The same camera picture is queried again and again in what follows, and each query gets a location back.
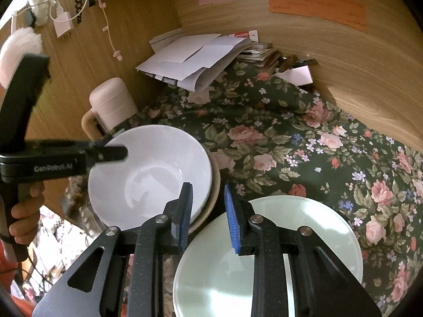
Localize white black-spotted bowl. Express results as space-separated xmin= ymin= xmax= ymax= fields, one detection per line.
xmin=88 ymin=125 xmax=213 ymax=230

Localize pink bowl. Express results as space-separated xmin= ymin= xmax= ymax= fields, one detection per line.
xmin=188 ymin=152 xmax=221 ymax=237

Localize white fluffy headband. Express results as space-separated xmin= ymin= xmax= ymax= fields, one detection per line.
xmin=31 ymin=0 xmax=51 ymax=27

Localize white charger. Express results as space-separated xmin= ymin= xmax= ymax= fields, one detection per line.
xmin=53 ymin=11 xmax=73 ymax=39

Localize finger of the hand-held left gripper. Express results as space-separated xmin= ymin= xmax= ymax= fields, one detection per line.
xmin=79 ymin=135 xmax=111 ymax=149
xmin=88 ymin=144 xmax=128 ymax=169

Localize white fluffy ball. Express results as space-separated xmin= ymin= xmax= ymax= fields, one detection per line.
xmin=0 ymin=26 xmax=44 ymax=90

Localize floral tablecloth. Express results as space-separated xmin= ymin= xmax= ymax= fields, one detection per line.
xmin=63 ymin=59 xmax=423 ymax=317

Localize red tube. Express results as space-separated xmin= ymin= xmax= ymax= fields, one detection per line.
xmin=231 ymin=30 xmax=258 ymax=40

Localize white cable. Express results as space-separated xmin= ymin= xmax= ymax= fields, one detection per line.
xmin=98 ymin=5 xmax=124 ymax=61

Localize cream mug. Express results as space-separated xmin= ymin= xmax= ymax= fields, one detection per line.
xmin=81 ymin=77 xmax=138 ymax=139

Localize stack of booklets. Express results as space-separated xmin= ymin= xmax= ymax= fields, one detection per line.
xmin=238 ymin=41 xmax=281 ymax=73

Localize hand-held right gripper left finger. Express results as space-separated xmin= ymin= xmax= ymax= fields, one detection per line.
xmin=33 ymin=181 xmax=194 ymax=317

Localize orange paper note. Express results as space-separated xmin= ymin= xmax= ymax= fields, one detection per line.
xmin=266 ymin=0 xmax=368 ymax=34

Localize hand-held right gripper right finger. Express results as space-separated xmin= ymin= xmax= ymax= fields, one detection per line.
xmin=224 ymin=183 xmax=380 ymax=317

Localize stack of white papers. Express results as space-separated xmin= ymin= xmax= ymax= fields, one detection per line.
xmin=135 ymin=28 xmax=252 ymax=92

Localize small white box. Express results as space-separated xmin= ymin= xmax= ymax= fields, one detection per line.
xmin=274 ymin=56 xmax=319 ymax=87

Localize mint green plate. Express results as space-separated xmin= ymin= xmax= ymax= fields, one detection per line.
xmin=172 ymin=195 xmax=364 ymax=317

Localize person's left hand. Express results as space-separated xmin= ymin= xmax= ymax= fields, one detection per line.
xmin=8 ymin=182 xmax=45 ymax=247

